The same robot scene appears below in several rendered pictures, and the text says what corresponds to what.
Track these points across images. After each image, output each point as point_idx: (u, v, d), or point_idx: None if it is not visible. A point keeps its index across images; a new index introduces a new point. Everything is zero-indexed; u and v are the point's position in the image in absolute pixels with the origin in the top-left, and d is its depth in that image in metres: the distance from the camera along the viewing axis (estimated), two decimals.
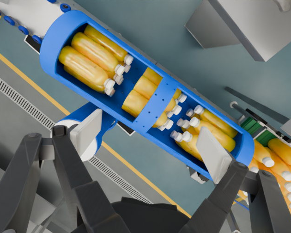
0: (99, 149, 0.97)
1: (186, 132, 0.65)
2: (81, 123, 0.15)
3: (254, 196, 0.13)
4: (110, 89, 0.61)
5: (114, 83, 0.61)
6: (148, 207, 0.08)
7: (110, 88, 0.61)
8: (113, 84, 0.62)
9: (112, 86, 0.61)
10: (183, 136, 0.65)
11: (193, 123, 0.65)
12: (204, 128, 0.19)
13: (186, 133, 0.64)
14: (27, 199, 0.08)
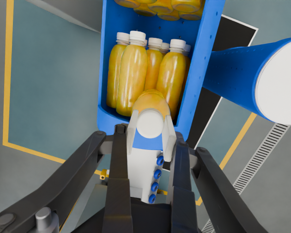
0: None
1: None
2: (131, 122, 0.17)
3: (196, 172, 0.15)
4: (159, 131, 0.22)
5: (141, 122, 0.22)
6: (148, 207, 0.08)
7: (157, 133, 0.22)
8: (151, 114, 0.21)
9: (149, 128, 0.22)
10: None
11: None
12: (166, 116, 0.21)
13: None
14: (75, 187, 0.10)
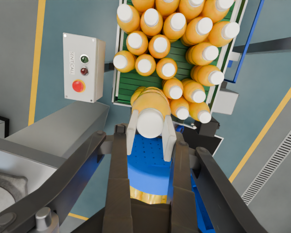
0: None
1: None
2: (131, 122, 0.17)
3: (196, 172, 0.15)
4: (159, 131, 0.22)
5: (141, 122, 0.22)
6: (148, 207, 0.08)
7: (157, 133, 0.22)
8: (151, 114, 0.21)
9: (149, 128, 0.22)
10: None
11: None
12: (166, 116, 0.21)
13: None
14: (75, 187, 0.10)
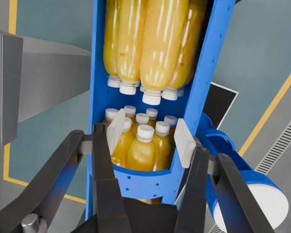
0: (254, 172, 0.62)
1: (145, 101, 0.34)
2: (113, 121, 0.17)
3: (216, 178, 0.14)
4: None
5: None
6: (148, 207, 0.08)
7: None
8: None
9: None
10: (155, 102, 0.34)
11: (128, 91, 0.36)
12: (179, 119, 0.21)
13: (145, 101, 0.34)
14: (58, 189, 0.09)
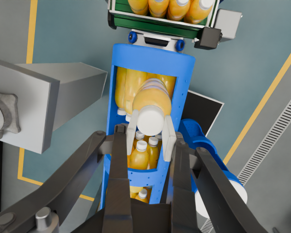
0: (223, 171, 0.84)
1: (142, 121, 0.22)
2: (131, 122, 0.17)
3: (196, 171, 0.15)
4: None
5: None
6: (148, 207, 0.08)
7: None
8: None
9: None
10: (157, 124, 0.22)
11: None
12: (166, 116, 0.21)
13: (142, 119, 0.22)
14: (75, 187, 0.10)
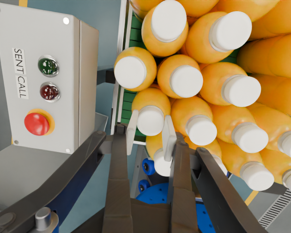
0: None
1: (142, 121, 0.22)
2: (131, 122, 0.17)
3: (196, 172, 0.15)
4: (211, 139, 0.22)
5: (195, 130, 0.22)
6: (148, 207, 0.08)
7: (209, 141, 0.22)
8: (205, 122, 0.21)
9: (202, 136, 0.22)
10: (157, 124, 0.22)
11: None
12: (166, 116, 0.21)
13: (142, 119, 0.21)
14: (75, 187, 0.10)
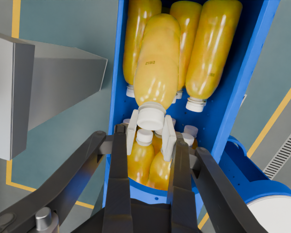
0: (274, 182, 0.59)
1: None
2: (131, 122, 0.17)
3: (196, 172, 0.15)
4: None
5: None
6: (148, 207, 0.08)
7: None
8: None
9: None
10: None
11: (154, 115, 0.21)
12: (166, 116, 0.21)
13: None
14: (75, 187, 0.10)
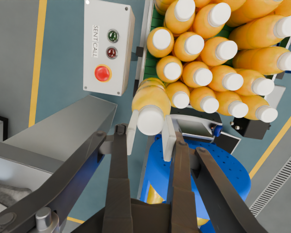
0: None
1: (167, 70, 0.36)
2: (131, 122, 0.17)
3: (196, 171, 0.15)
4: (209, 81, 0.36)
5: (199, 75, 0.36)
6: (148, 207, 0.08)
7: (208, 82, 0.36)
8: (205, 70, 0.36)
9: (203, 79, 0.36)
10: (176, 71, 0.36)
11: (155, 110, 0.22)
12: (166, 116, 0.21)
13: (167, 68, 0.36)
14: (75, 187, 0.10)
